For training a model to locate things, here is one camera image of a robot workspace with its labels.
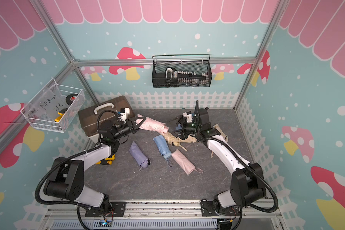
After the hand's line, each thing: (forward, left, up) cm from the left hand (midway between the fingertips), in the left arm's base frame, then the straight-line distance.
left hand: (146, 121), depth 78 cm
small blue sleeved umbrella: (-7, -18, +4) cm, 20 cm away
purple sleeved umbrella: (-10, +7, -23) cm, 26 cm away
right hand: (-4, -12, +1) cm, 13 cm away
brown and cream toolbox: (+8, +38, -5) cm, 39 cm away
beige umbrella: (+3, -14, -22) cm, 26 cm away
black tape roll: (+10, +43, +6) cm, 45 cm away
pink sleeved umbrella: (-15, -23, -22) cm, 35 cm away
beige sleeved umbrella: (-9, -23, -3) cm, 25 cm away
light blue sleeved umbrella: (-2, -7, -23) cm, 24 cm away
